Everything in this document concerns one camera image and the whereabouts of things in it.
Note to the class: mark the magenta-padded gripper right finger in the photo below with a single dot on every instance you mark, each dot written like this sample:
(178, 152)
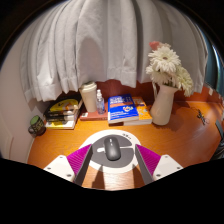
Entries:
(150, 160)

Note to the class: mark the white and grey mouse pad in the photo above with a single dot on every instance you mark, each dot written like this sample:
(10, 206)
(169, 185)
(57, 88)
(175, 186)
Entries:
(128, 146)

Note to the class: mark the stack of yellow-black books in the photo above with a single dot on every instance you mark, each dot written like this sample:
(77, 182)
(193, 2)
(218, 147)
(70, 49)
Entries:
(61, 113)

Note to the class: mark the dark chair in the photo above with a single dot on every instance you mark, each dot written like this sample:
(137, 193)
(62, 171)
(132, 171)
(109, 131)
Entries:
(220, 136)

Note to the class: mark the black computer mouse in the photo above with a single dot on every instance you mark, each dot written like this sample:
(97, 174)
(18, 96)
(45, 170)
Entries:
(112, 149)

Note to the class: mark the flat red book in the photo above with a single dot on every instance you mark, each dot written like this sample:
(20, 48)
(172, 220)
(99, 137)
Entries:
(93, 116)

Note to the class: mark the white ceramic vase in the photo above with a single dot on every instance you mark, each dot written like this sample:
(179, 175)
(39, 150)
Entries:
(162, 108)

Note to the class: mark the window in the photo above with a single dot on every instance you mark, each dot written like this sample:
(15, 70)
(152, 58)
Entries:
(213, 73)

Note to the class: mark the white curtain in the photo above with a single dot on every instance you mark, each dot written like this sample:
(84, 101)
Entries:
(100, 43)

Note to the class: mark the blue book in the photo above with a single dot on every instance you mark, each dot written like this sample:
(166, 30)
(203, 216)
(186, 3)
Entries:
(121, 108)

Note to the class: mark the orange book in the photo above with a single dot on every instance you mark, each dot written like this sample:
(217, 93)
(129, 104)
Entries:
(144, 111)

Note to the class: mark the clear spray bottle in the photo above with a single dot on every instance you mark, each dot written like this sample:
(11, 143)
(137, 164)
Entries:
(100, 105)

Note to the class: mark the green mug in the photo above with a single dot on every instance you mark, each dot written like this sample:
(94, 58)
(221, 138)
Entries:
(37, 126)

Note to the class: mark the white artificial flower bunch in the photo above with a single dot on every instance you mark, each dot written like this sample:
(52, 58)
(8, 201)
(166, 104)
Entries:
(166, 66)

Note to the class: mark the white wall socket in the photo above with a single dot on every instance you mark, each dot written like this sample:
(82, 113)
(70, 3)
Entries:
(210, 91)

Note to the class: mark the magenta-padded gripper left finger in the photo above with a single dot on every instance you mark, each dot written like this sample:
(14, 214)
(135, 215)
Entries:
(78, 161)

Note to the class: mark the white tumbler cup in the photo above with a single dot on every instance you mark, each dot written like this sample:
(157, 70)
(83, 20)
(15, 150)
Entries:
(88, 96)

